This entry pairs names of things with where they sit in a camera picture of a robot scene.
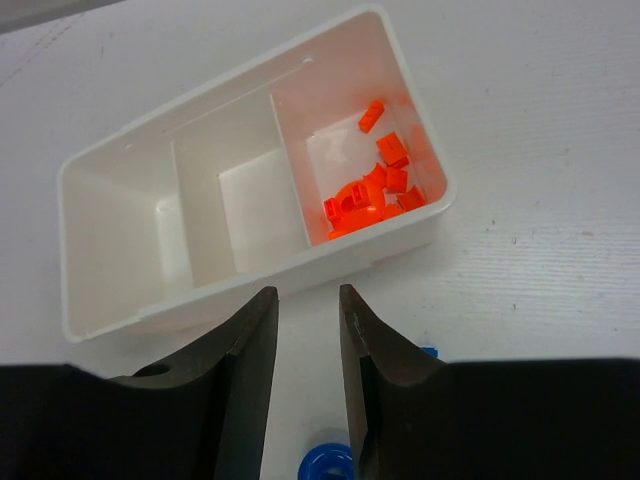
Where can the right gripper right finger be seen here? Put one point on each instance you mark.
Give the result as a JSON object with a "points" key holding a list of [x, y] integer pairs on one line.
{"points": [[395, 395]]}

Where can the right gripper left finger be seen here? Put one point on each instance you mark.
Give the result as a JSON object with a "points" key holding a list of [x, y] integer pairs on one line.
{"points": [[221, 384]]}

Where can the large orange round lego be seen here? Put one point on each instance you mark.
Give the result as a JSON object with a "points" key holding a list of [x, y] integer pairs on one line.
{"points": [[358, 204]]}

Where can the small orange lego brick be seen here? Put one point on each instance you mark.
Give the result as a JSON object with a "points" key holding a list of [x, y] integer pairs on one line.
{"points": [[411, 199]]}

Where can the blue lego brick lower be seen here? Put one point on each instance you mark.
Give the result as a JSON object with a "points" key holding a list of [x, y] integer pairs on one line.
{"points": [[432, 351]]}

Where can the blue arch lego piece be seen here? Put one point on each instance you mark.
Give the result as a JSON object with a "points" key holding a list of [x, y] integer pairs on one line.
{"points": [[327, 461]]}

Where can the white three-compartment container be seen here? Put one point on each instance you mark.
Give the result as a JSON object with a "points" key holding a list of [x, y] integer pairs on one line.
{"points": [[183, 215]]}

